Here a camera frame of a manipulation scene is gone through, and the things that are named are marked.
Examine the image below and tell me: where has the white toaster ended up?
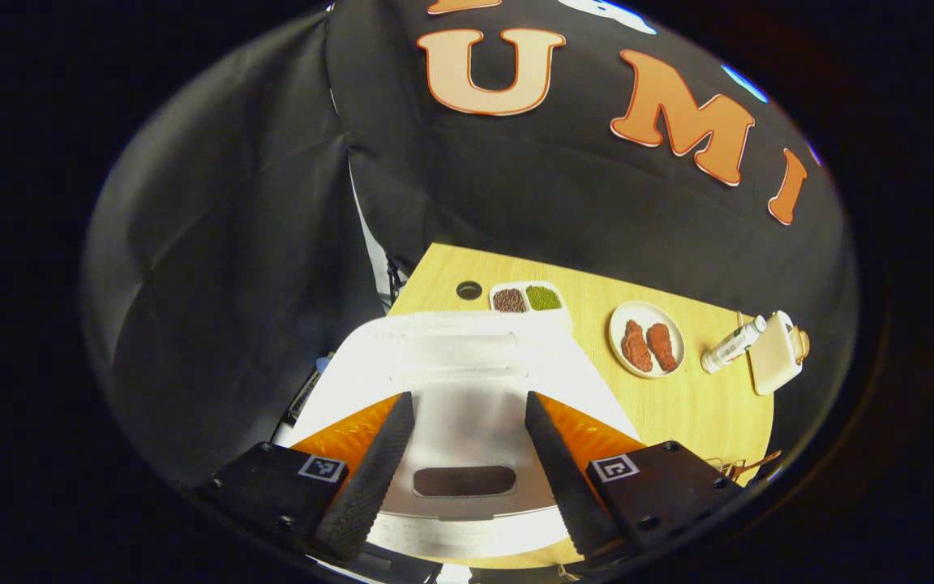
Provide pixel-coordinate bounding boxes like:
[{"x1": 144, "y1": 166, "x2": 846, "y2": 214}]
[{"x1": 748, "y1": 311, "x2": 804, "y2": 396}]

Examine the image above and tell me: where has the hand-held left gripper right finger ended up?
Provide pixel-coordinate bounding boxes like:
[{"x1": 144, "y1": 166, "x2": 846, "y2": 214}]
[{"x1": 525, "y1": 390, "x2": 748, "y2": 566}]

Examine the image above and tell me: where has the black backdrop cloth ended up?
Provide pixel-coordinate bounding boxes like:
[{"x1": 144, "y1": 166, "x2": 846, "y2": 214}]
[{"x1": 82, "y1": 0, "x2": 859, "y2": 487}]

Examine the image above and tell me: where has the white round plate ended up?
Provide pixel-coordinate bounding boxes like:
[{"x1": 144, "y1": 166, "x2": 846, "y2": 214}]
[{"x1": 609, "y1": 301, "x2": 687, "y2": 379}]

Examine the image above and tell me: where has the white rice cooker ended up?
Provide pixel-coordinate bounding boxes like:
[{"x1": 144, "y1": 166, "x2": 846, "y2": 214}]
[{"x1": 285, "y1": 311, "x2": 642, "y2": 560}]

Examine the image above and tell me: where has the white divided bean dish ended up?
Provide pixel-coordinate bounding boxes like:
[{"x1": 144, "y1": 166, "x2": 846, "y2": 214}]
[{"x1": 489, "y1": 281, "x2": 573, "y2": 330}]

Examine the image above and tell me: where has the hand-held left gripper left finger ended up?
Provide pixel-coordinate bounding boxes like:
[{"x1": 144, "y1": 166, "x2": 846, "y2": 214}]
[{"x1": 195, "y1": 391, "x2": 417, "y2": 566}]

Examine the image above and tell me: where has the white bottle green label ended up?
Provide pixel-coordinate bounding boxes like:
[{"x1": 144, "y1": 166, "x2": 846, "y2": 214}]
[{"x1": 700, "y1": 316, "x2": 768, "y2": 375}]

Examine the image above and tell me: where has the wire chopstick holder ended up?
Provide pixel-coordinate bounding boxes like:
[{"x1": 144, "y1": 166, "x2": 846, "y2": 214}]
[{"x1": 709, "y1": 450, "x2": 784, "y2": 481}]

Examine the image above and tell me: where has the red meat piece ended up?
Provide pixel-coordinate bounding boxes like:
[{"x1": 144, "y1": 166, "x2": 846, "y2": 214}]
[
  {"x1": 647, "y1": 323, "x2": 679, "y2": 372},
  {"x1": 621, "y1": 320, "x2": 654, "y2": 373}
]

